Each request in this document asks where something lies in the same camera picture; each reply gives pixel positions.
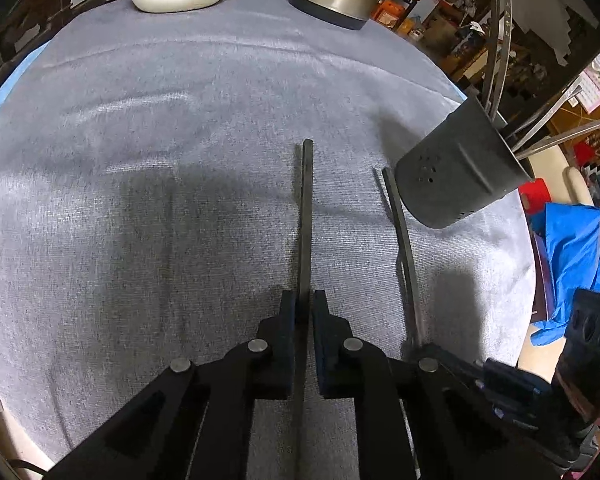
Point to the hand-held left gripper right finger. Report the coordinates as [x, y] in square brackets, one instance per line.
[319, 330]

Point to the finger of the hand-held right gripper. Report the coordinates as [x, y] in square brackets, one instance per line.
[520, 427]
[515, 382]

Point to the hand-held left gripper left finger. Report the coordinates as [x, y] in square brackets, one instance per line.
[289, 325]

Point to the dark grey utensil holder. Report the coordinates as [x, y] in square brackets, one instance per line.
[455, 175]

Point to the blue plastic bag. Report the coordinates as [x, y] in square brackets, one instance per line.
[575, 255]

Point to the red object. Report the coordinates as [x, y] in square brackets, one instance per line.
[535, 194]

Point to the cream chair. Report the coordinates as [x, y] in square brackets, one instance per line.
[565, 175]

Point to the grey tablecloth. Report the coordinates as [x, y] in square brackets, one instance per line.
[155, 185]

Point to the cluttered wooden shelf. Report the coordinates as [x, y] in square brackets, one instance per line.
[455, 25]

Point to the orange boxes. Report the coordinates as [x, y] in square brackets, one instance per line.
[397, 2]

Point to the blue table cover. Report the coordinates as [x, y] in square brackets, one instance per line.
[7, 95]

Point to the dark carved wooden furniture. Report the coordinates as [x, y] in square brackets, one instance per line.
[30, 5]

